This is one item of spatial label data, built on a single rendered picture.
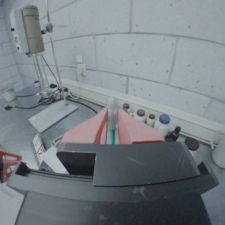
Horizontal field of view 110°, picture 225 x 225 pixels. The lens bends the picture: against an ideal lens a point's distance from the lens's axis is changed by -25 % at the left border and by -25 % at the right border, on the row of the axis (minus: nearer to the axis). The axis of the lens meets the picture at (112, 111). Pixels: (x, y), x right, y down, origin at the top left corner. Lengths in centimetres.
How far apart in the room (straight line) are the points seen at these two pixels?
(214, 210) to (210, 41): 63
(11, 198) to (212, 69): 94
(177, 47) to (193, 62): 10
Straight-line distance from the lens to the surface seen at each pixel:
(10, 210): 54
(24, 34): 62
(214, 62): 56
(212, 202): 54
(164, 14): 56
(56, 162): 40
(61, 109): 78
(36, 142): 60
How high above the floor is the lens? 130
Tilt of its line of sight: 36 degrees down
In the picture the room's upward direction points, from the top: straight up
